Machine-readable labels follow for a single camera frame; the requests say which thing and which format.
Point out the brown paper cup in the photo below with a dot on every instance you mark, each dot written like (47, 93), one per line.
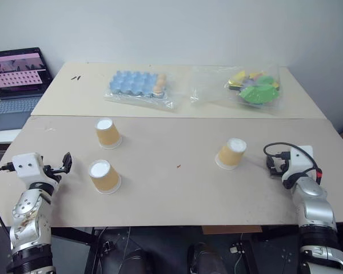
(231, 155)
(104, 178)
(107, 134)

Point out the large clear plastic bag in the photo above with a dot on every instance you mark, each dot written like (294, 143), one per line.
(205, 85)

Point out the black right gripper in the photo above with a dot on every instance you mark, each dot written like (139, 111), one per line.
(280, 167)

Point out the green foam piece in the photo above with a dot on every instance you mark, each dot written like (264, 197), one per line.
(257, 94)

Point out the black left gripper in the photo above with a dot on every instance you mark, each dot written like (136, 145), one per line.
(52, 179)

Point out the yellow foam piece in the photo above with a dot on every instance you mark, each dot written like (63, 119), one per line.
(237, 76)

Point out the grey open laptop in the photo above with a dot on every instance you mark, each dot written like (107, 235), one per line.
(14, 85)

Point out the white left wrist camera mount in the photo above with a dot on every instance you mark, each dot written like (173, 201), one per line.
(27, 168)

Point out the dark rounded shape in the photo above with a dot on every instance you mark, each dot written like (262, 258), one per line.
(135, 262)
(204, 259)

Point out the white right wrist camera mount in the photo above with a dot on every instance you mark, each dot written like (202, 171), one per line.
(298, 160)

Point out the white side desk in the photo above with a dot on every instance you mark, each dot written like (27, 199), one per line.
(0, 137)

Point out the brown cardboard piece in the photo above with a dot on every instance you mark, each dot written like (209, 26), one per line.
(231, 229)

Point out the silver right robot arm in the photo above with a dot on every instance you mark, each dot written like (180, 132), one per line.
(317, 217)

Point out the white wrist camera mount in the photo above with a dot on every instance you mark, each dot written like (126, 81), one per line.
(27, 168)
(298, 160)

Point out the blue egg tray in bag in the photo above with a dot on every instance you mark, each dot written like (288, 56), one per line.
(143, 98)

